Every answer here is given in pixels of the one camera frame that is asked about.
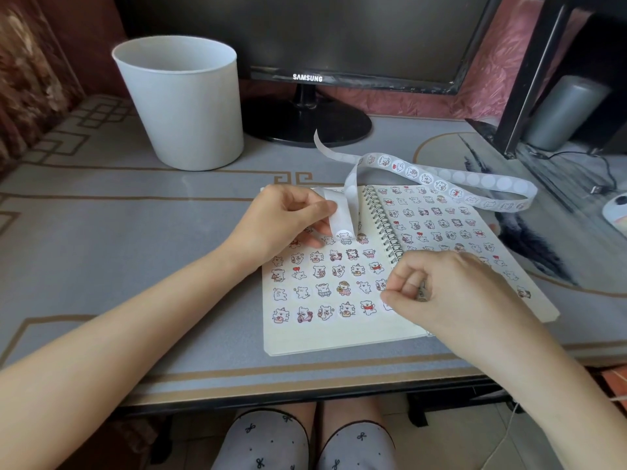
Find person's right hand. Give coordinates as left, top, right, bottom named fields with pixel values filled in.
left=379, top=249, right=528, bottom=361

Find person's left hand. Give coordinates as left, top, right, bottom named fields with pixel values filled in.
left=220, top=184, right=339, bottom=263

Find white sticker strip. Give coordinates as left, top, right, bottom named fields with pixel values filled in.
left=313, top=129, right=538, bottom=239

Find cream spiral notebook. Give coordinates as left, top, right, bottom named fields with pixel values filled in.
left=262, top=184, right=561, bottom=358

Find person's left forearm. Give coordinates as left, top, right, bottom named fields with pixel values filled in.
left=0, top=244, right=265, bottom=470

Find person's right forearm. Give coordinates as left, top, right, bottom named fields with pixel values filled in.
left=440, top=313, right=627, bottom=470

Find person's right leg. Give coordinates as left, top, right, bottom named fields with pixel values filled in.
left=321, top=398, right=385, bottom=436

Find person's leg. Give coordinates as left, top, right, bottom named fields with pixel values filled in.
left=283, top=401, right=317, bottom=444
left=321, top=398, right=385, bottom=436

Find person's left leg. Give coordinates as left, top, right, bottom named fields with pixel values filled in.
left=283, top=401, right=317, bottom=444

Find white plastic waste bin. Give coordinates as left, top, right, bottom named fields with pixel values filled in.
left=111, top=35, right=245, bottom=172

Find grey patterned desk mat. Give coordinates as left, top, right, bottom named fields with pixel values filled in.
left=0, top=95, right=627, bottom=409

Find white labelled VR controller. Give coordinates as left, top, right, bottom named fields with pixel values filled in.
left=601, top=192, right=627, bottom=239

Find black computer monitor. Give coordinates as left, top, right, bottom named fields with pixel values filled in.
left=111, top=0, right=506, bottom=148

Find grey cylindrical speaker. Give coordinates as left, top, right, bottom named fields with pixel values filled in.
left=524, top=74, right=612, bottom=152

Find grey bow-print shorts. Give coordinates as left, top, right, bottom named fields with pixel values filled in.
left=210, top=408, right=395, bottom=470

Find brown floral curtain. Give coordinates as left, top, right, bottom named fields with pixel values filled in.
left=0, top=0, right=87, bottom=177

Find black desk frame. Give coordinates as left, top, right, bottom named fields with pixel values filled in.
left=115, top=379, right=515, bottom=426

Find thin white cable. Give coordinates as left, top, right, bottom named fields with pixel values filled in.
left=489, top=394, right=627, bottom=470

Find black cable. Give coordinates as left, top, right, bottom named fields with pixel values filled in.
left=531, top=149, right=619, bottom=194

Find black shelf frame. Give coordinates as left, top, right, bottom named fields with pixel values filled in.
left=472, top=0, right=627, bottom=160

